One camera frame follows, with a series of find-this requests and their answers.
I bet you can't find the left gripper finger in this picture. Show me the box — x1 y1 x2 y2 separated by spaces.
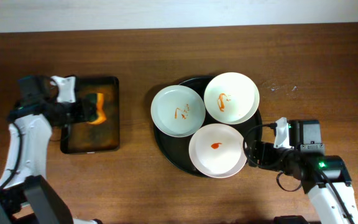
84 111 98 122
84 93 98 109

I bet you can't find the green orange sponge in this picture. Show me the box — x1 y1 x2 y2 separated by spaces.
88 93 107 125

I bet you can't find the white plate bottom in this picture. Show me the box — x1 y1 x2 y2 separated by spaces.
188 123 247 179

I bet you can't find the white plate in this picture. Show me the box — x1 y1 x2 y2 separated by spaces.
150 85 206 138
203 72 260 124
188 123 247 179

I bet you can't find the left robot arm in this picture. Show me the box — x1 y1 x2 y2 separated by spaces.
0 76 106 223

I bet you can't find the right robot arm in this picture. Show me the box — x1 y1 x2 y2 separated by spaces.
242 117 358 223

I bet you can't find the black rectangular tray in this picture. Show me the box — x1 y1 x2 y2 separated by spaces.
60 77 120 154

